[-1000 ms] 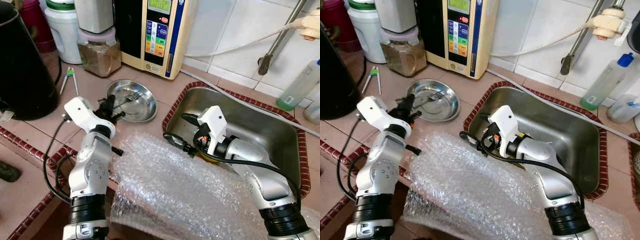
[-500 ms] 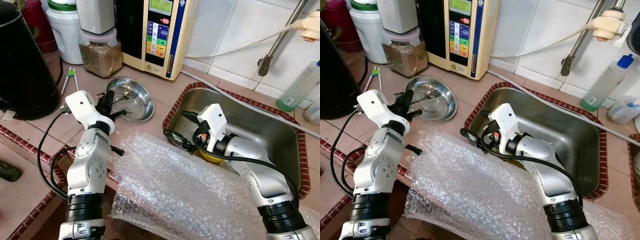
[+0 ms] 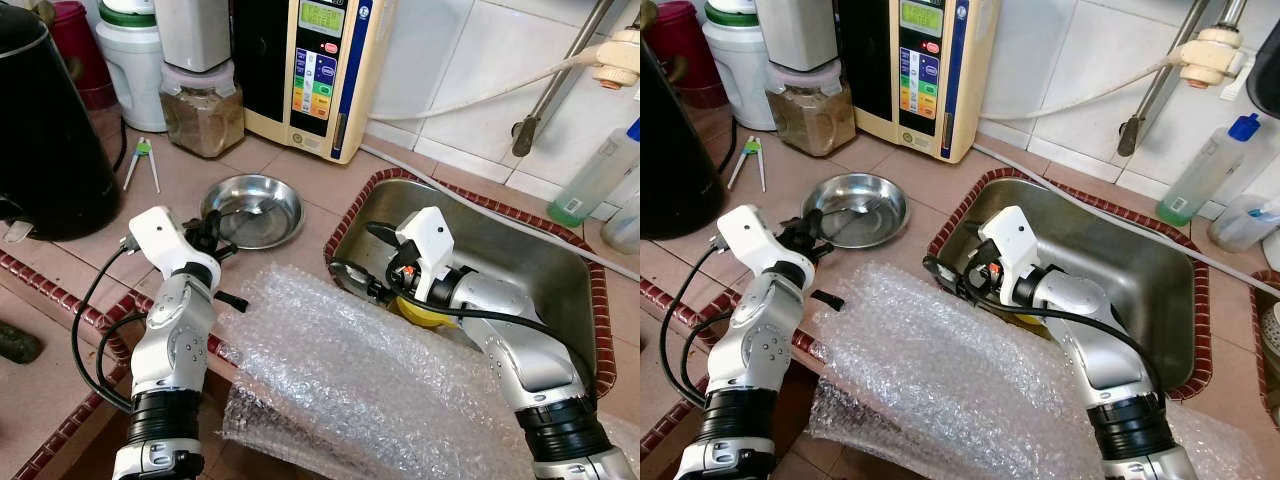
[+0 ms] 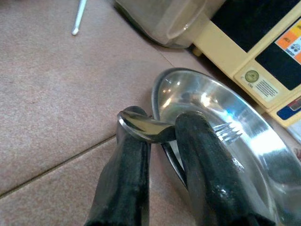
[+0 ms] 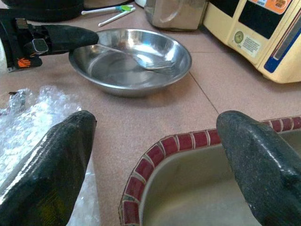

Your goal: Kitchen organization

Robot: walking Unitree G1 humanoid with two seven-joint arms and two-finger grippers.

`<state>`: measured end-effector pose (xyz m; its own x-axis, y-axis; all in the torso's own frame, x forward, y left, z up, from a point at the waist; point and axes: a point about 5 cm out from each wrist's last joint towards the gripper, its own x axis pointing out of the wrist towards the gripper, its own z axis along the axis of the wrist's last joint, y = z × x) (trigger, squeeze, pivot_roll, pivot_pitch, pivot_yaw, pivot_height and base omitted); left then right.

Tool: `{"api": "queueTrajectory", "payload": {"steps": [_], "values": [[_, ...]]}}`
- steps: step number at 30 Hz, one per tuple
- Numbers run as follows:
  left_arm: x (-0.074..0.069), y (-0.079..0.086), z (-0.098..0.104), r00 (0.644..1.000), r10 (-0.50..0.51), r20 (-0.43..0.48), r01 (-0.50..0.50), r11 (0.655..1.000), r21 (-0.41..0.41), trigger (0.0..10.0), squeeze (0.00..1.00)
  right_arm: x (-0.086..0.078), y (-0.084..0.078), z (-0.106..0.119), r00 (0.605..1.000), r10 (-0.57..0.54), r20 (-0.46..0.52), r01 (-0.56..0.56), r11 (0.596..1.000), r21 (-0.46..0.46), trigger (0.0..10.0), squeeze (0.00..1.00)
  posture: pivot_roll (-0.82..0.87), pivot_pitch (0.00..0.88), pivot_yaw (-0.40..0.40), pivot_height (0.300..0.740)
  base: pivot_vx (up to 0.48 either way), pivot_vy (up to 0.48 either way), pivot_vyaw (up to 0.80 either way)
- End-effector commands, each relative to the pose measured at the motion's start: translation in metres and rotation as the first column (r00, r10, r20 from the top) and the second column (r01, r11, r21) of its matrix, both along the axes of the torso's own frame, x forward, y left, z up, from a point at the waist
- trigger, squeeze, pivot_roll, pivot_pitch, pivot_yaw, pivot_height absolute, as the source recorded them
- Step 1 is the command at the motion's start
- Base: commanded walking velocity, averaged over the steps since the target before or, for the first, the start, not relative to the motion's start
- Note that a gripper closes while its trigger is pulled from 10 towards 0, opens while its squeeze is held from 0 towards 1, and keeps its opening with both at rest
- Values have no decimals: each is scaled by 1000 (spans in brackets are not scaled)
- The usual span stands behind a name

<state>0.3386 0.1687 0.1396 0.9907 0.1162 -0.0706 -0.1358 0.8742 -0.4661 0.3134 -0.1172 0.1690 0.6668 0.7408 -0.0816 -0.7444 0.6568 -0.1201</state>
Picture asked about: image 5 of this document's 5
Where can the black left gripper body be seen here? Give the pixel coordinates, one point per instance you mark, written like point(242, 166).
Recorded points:
point(16, 40)

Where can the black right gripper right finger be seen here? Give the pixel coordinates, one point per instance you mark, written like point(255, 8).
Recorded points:
point(265, 176)

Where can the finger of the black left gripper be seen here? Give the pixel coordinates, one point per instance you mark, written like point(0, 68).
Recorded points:
point(70, 37)

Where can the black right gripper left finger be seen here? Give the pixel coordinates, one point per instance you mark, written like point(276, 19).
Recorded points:
point(47, 176)

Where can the round steel dish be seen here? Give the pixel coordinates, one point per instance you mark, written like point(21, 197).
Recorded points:
point(117, 75)

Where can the steel fork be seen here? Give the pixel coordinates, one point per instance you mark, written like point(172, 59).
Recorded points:
point(150, 64)

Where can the black round pot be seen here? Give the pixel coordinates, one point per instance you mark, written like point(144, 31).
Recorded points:
point(47, 10)

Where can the white stick with green band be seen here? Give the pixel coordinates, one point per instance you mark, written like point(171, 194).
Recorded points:
point(105, 9)

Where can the plain white plastic stick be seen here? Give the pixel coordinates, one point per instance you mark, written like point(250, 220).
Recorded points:
point(117, 16)

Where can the clear bubble wrap sheet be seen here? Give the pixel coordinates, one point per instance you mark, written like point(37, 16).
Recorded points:
point(23, 124)

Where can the steel sink basin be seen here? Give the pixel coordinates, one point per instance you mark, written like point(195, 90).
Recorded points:
point(188, 188)

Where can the glass jar brown contents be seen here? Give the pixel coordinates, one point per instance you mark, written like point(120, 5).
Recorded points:
point(174, 16)

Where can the cream water ionizer machine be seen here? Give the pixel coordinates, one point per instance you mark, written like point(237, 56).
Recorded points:
point(258, 35)

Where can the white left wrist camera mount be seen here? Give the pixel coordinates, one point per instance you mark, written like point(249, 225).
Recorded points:
point(2, 61)

